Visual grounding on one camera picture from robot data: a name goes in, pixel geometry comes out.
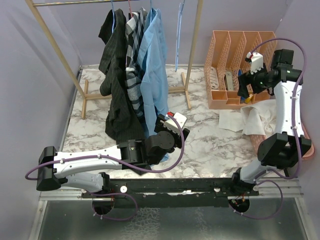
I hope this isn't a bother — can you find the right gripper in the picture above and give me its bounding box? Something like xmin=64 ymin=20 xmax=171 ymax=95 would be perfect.
xmin=237 ymin=63 xmax=272 ymax=99

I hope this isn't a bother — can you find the white shirt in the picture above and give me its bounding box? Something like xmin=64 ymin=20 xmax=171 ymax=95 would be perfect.
xmin=218 ymin=99 xmax=277 ymax=137

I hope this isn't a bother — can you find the light blue shirt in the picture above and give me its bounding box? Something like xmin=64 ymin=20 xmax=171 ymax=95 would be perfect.
xmin=138 ymin=7 xmax=172 ymax=165

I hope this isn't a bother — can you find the blue wire hanger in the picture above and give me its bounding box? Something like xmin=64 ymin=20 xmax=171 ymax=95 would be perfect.
xmin=174 ymin=0 xmax=186 ymax=72

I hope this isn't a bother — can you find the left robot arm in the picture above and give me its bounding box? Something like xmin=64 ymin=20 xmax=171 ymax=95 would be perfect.
xmin=35 ymin=112 xmax=190 ymax=198

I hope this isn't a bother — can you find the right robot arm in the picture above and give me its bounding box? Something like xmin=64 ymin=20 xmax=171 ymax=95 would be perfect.
xmin=229 ymin=49 xmax=312 ymax=196

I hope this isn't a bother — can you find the black pinstripe shirt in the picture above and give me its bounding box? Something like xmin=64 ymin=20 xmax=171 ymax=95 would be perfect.
xmin=98 ymin=9 xmax=146 ymax=144

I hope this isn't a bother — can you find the grey plaid shirt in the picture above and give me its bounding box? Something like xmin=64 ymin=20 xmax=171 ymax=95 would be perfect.
xmin=123 ymin=6 xmax=150 ymax=118

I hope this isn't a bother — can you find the yellow stamp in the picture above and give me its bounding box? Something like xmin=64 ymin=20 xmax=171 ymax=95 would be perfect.
xmin=244 ymin=94 xmax=254 ymax=104

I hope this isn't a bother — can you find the orange file organizer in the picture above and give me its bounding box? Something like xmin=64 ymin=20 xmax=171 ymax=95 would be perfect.
xmin=204 ymin=30 xmax=276 ymax=110

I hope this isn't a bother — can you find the pink laundry basket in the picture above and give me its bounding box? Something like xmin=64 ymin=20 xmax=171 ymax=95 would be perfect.
xmin=250 ymin=124 xmax=316 ymax=161

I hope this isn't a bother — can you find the wooden clothes rack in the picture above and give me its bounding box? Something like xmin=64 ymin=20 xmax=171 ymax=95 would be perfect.
xmin=25 ymin=0 xmax=204 ymax=119

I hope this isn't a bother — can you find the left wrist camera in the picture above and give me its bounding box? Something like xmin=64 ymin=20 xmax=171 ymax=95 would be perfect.
xmin=164 ymin=112 xmax=187 ymax=134

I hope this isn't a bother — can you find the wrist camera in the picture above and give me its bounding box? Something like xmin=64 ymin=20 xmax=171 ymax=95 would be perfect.
xmin=245 ymin=51 xmax=264 ymax=75
xmin=164 ymin=112 xmax=187 ymax=134

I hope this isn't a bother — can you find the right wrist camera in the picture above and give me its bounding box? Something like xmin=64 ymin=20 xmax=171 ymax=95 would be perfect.
xmin=245 ymin=51 xmax=264 ymax=75

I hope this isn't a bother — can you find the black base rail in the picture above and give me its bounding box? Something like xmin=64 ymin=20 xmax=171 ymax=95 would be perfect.
xmin=81 ymin=176 xmax=261 ymax=210

